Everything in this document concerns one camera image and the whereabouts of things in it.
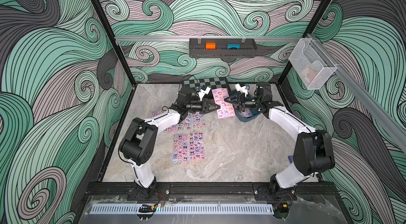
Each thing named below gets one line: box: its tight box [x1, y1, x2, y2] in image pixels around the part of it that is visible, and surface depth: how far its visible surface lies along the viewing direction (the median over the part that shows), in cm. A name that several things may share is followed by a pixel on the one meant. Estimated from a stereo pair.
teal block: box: [227, 43, 241, 50], surface depth 97 cm
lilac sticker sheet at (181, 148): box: [172, 133, 189, 164], surface depth 89 cm
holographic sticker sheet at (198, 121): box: [191, 113, 207, 129], surface depth 100 cm
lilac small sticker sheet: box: [177, 113, 193, 132], surface depth 99 cm
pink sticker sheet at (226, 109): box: [211, 88, 236, 119], surface depth 81 cm
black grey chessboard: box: [183, 77, 232, 93], surface depth 119 cm
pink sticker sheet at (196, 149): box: [188, 132, 206, 161], surface depth 89 cm
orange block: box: [205, 42, 217, 50], surface depth 97 cm
